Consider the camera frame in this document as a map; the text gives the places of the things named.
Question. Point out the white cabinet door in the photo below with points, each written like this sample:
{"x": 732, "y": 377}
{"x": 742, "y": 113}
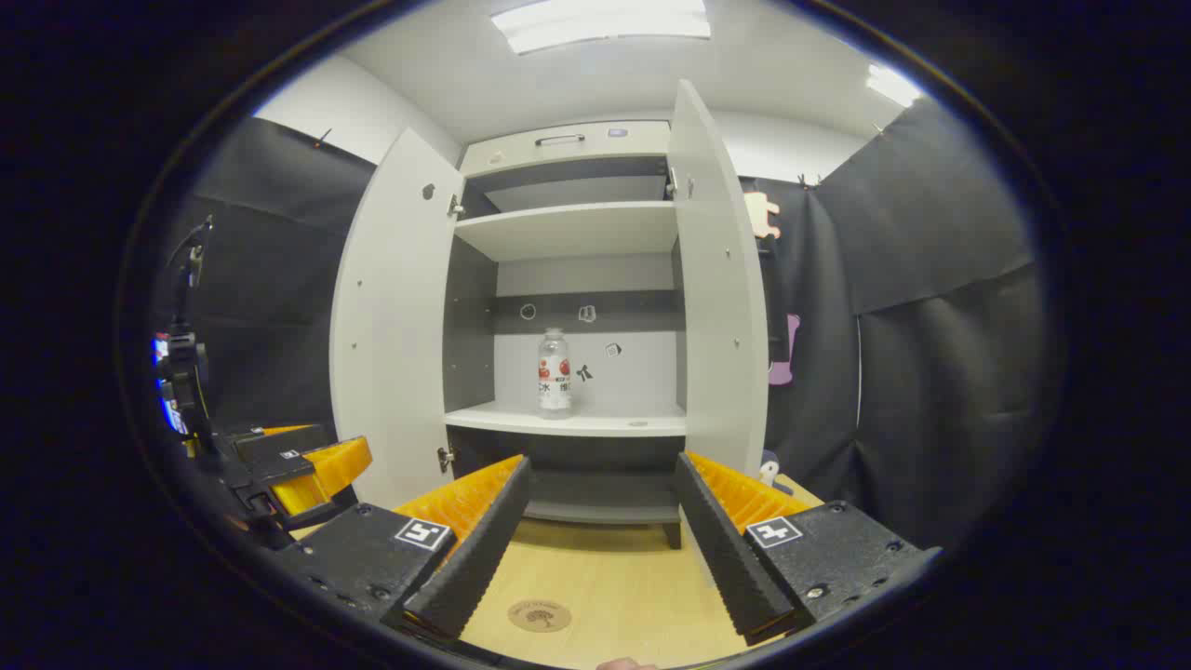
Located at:
{"x": 391, "y": 326}
{"x": 721, "y": 326}

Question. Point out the grey white cabinet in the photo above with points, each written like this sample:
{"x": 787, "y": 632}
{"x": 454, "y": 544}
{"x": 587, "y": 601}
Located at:
{"x": 577, "y": 228}

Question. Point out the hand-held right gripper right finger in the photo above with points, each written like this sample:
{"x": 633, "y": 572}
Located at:
{"x": 730, "y": 549}

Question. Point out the plush toy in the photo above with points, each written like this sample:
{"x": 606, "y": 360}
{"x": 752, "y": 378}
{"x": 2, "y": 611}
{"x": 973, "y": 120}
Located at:
{"x": 769, "y": 470}

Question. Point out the round cork coaster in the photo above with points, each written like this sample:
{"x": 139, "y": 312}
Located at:
{"x": 540, "y": 616}

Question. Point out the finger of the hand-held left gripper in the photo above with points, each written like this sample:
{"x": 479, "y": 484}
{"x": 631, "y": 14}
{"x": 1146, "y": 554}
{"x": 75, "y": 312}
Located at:
{"x": 326, "y": 470}
{"x": 274, "y": 447}

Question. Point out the large ceiling light panel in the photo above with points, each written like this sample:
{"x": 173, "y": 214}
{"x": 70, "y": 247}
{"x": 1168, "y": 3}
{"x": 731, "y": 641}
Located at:
{"x": 600, "y": 20}

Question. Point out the black backdrop cloth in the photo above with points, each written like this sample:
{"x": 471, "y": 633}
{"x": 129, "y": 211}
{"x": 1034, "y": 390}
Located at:
{"x": 930, "y": 326}

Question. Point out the small ceiling light panel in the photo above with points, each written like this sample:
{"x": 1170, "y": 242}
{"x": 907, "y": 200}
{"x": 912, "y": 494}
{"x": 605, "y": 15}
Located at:
{"x": 893, "y": 86}

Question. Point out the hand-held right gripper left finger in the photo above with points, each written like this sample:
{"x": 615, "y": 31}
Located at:
{"x": 470, "y": 549}

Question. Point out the clear bottle with cherry label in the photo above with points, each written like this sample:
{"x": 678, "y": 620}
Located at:
{"x": 555, "y": 381}

